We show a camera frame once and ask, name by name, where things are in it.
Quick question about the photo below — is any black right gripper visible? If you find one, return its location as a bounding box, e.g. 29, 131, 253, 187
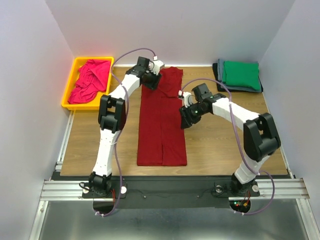
178, 102, 208, 130

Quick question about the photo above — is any dark red t-shirt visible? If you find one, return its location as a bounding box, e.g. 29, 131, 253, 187
136, 67, 187, 167

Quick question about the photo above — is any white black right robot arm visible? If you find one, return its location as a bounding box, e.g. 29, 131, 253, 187
178, 83, 281, 195

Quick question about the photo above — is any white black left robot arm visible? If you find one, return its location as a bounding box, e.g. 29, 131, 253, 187
86, 55, 165, 197

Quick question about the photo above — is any folded black t-shirt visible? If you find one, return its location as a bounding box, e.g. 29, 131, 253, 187
212, 62, 264, 94

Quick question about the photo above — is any pink t-shirt in bin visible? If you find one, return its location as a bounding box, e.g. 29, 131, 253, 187
68, 59, 111, 104

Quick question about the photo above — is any folded green t-shirt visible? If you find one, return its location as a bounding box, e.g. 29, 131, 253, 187
222, 61, 261, 92

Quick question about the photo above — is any yellow plastic bin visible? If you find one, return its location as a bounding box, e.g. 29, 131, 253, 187
61, 56, 115, 111

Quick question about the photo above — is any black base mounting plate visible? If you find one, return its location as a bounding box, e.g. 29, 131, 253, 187
82, 176, 260, 209

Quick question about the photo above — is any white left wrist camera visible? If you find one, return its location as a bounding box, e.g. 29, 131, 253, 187
149, 60, 165, 75

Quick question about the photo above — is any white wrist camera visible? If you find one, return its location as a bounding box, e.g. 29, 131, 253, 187
149, 60, 165, 75
178, 90, 193, 108

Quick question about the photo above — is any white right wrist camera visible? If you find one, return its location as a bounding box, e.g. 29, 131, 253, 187
178, 90, 193, 108

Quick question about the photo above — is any aluminium extrusion rail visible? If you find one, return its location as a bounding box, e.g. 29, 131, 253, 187
40, 178, 310, 201

